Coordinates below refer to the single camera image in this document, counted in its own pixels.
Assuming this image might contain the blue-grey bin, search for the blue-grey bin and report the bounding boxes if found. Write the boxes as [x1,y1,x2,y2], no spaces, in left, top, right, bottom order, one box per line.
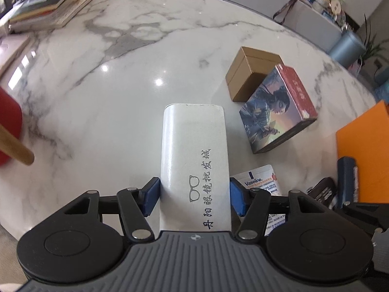
[329,31,367,64]

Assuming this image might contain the white glasses case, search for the white glasses case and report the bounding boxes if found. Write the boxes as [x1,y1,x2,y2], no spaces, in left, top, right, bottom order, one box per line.
[159,103,232,233]

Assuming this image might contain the white sideboard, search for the white sideboard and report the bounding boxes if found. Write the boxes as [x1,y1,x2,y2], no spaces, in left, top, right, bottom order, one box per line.
[170,0,344,52]

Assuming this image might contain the green potted plant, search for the green potted plant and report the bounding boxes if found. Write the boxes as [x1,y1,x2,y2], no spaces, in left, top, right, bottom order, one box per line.
[355,14,387,67]

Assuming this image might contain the navy blue bottle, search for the navy blue bottle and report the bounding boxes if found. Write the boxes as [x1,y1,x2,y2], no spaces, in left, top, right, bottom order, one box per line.
[337,156,361,209]

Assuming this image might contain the brown cardboard box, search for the brown cardboard box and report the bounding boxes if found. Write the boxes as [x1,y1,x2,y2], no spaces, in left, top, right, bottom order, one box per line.
[225,46,284,102]

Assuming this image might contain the pink flat box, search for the pink flat box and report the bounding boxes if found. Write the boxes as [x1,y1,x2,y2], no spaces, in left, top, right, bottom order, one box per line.
[0,33,35,77]

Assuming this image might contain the dark brown packet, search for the dark brown packet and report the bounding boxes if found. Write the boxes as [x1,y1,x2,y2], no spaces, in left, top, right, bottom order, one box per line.
[305,177,338,209]

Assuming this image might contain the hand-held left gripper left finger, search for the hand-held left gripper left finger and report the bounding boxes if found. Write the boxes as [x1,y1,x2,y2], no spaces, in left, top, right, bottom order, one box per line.
[62,176,161,244]

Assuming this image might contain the white printed packet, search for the white printed packet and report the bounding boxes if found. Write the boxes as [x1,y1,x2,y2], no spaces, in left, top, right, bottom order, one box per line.
[230,164,288,238]

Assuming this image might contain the brown strap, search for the brown strap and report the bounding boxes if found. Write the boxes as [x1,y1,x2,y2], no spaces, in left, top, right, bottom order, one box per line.
[273,0,300,25]

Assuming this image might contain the orange storage box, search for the orange storage box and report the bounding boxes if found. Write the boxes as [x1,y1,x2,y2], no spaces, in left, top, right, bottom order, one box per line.
[336,100,389,204]

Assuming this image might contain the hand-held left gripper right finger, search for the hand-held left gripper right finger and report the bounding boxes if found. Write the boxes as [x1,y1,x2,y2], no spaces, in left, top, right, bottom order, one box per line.
[229,177,329,241]

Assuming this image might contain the wooden stick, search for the wooden stick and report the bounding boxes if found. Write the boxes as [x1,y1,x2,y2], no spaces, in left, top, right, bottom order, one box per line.
[0,125,35,165]

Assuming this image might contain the illustrated picture box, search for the illustrated picture box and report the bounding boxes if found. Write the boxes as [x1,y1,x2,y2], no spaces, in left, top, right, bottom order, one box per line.
[239,65,318,155]

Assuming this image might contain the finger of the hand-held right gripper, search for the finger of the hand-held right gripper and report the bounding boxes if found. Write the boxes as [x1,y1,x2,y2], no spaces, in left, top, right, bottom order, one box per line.
[333,201,389,238]

